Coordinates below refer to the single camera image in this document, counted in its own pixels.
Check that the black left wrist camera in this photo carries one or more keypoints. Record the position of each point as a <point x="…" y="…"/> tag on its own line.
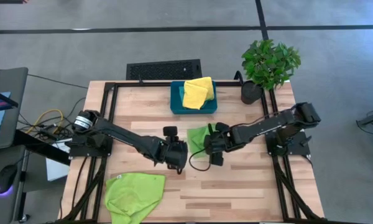
<point x="171" y="131"/>

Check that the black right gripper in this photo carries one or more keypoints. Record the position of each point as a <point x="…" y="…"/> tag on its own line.
<point x="219" y="141"/>

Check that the black mesh computer case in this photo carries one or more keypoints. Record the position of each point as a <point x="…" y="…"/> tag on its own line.
<point x="161" y="70"/>

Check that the green microfiber towel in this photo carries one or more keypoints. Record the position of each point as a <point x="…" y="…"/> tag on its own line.
<point x="196" y="140"/>

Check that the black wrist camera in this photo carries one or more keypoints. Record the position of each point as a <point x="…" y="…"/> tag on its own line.
<point x="217" y="159"/>
<point x="171" y="131"/>

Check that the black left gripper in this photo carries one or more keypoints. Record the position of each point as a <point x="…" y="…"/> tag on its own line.
<point x="174" y="154"/>

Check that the laptop on side desk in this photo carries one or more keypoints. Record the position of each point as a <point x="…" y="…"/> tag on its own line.
<point x="17" y="81"/>

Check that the potted green plant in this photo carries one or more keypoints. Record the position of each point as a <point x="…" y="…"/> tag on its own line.
<point x="267" y="62"/>

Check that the yellow microfiber towel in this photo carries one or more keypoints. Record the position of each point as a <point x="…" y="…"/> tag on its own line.
<point x="196" y="93"/>

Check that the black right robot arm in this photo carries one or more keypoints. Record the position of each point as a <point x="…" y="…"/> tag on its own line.
<point x="267" y="127"/>

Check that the lime green towel white tag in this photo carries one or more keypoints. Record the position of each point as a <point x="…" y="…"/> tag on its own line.
<point x="133" y="199"/>

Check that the white box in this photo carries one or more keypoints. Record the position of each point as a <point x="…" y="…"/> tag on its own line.
<point x="57" y="169"/>

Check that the black desk beam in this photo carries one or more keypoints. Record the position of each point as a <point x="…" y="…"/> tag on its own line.
<point x="34" y="144"/>

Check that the black computer mouse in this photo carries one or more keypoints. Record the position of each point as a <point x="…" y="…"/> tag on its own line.
<point x="5" y="179"/>

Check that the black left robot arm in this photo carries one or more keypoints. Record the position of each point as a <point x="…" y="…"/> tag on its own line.
<point x="124" y="137"/>

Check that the teal plastic bin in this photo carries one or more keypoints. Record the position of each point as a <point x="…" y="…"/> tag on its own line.
<point x="175" y="109"/>

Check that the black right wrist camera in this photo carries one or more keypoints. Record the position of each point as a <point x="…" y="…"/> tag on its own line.
<point x="217" y="159"/>

